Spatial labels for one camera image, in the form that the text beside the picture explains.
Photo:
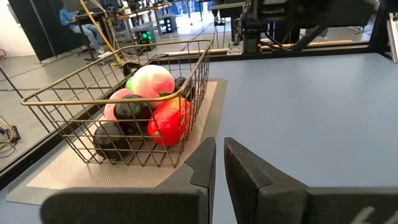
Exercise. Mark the black floor adapter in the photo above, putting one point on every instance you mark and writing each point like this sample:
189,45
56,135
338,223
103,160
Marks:
14,134

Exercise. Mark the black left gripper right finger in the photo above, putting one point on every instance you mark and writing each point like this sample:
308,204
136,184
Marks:
280,205

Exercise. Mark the wooden side board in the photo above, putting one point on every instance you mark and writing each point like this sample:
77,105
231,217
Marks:
202,50

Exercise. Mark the seated person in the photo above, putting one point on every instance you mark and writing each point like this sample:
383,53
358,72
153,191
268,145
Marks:
84,29

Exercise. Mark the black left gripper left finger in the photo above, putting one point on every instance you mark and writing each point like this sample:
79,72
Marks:
140,205

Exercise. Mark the black partition panel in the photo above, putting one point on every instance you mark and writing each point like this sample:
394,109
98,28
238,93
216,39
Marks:
34,28

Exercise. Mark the red bell pepper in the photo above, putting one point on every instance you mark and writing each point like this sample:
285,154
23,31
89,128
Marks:
168,124

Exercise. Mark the green apple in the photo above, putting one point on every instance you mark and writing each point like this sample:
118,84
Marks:
129,84

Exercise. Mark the grey and beige placemat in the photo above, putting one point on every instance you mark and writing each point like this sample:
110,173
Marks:
93,174

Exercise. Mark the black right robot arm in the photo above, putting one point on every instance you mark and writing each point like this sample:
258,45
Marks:
280,12

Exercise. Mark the pink toy peach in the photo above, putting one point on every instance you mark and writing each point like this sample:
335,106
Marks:
109,112
152,81

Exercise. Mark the black office desk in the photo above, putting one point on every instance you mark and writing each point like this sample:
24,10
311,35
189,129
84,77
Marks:
90,15

